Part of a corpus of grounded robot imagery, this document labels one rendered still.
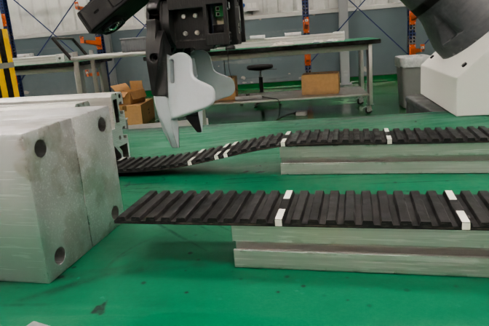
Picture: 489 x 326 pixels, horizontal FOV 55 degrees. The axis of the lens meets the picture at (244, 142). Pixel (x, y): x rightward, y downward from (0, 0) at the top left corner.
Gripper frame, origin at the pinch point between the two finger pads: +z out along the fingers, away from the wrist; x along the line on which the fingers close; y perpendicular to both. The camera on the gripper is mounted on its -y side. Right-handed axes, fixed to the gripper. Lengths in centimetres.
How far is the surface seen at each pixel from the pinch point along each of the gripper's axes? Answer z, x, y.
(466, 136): 1.2, -1.6, 28.1
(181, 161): 3.1, -1.9, 0.4
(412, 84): 57, 480, 77
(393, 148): 2.1, -2.1, 21.7
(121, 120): -0.5, 4.0, -9.0
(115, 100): -3.1, 3.5, -9.2
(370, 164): 3.7, -2.1, 19.6
